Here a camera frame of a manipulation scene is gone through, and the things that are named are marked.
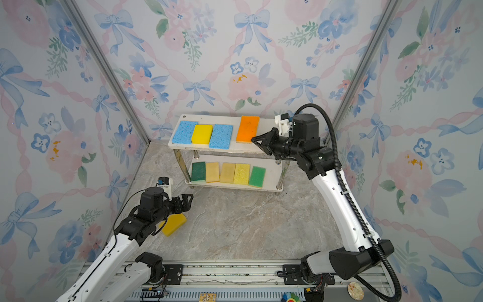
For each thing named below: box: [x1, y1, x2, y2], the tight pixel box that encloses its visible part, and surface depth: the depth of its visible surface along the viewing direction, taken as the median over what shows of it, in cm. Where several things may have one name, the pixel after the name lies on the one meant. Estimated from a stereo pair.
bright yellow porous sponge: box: [233, 163, 251, 185], surface depth 97 cm
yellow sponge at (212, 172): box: [205, 161, 220, 184], surface depth 98 cm
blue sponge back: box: [171, 120, 199, 145], surface depth 76 cm
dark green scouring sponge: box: [191, 161, 206, 182], surface depth 98 cm
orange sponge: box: [235, 115, 260, 144], surface depth 67 cm
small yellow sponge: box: [191, 124, 213, 145], surface depth 74 cm
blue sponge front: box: [208, 123, 234, 150], surface depth 74 cm
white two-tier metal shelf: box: [167, 114, 289, 194], surface depth 83 cm
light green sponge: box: [249, 166, 267, 189], surface depth 97 cm
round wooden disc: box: [347, 281, 365, 301], surface depth 72 cm
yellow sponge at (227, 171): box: [219, 162, 236, 184], surface depth 97 cm
